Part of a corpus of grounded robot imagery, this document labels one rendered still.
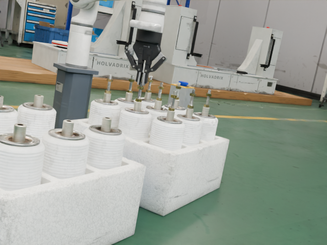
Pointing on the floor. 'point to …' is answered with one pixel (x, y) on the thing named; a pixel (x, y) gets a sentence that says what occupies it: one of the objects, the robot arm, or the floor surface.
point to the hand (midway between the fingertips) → (142, 78)
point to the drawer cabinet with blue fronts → (32, 20)
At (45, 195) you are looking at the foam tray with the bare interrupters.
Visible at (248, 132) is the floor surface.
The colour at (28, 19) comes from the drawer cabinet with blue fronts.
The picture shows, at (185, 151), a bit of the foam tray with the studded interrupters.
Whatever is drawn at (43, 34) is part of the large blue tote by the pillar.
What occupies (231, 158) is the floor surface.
